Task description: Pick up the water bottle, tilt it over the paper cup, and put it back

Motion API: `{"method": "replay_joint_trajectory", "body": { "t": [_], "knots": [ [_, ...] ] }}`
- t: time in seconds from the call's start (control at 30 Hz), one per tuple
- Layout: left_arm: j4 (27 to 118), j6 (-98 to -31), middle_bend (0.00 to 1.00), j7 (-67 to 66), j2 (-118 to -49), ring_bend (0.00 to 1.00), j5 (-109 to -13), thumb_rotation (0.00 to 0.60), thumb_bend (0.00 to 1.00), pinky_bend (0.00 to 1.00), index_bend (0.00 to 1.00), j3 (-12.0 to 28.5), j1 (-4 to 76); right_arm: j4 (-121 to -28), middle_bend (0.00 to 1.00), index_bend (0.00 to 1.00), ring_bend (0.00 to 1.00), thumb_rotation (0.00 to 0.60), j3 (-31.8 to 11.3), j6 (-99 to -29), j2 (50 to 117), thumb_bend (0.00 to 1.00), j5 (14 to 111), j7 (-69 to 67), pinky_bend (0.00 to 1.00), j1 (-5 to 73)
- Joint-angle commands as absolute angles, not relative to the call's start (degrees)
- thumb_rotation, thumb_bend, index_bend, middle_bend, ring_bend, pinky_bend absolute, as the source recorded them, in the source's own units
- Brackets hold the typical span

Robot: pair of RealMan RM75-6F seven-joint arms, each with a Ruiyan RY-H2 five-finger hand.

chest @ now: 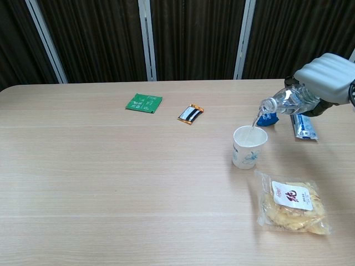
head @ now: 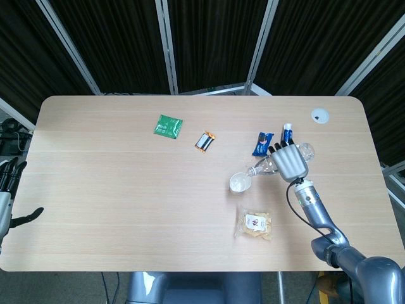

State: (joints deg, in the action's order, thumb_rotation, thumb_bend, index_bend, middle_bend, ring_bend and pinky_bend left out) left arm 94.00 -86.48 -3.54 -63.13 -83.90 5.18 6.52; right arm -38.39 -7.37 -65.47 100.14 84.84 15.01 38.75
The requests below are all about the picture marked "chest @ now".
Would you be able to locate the blue white toothpaste tube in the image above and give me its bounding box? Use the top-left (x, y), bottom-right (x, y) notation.
top-left (290, 113), bottom-right (319, 142)

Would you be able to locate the white paper cup blue flower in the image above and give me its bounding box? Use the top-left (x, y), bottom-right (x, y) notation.
top-left (231, 125), bottom-right (268, 170)

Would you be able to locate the blue cookie packet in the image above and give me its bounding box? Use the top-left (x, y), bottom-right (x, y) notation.
top-left (256, 112), bottom-right (280, 127)

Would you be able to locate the clear bag of yellow chips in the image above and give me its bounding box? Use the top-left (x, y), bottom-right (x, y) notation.
top-left (253, 169), bottom-right (333, 236)

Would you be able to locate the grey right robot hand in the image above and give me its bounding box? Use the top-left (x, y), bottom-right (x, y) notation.
top-left (284, 53), bottom-right (355, 118)

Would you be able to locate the orange black snack bar wrapper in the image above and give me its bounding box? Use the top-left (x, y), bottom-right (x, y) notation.
top-left (177, 103), bottom-right (205, 126)

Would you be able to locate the transparent plastic water bottle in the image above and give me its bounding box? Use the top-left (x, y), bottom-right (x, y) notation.
top-left (259, 85), bottom-right (320, 116)

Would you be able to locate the green sachet packet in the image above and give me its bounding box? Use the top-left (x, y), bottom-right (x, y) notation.
top-left (125, 93), bottom-right (164, 114)

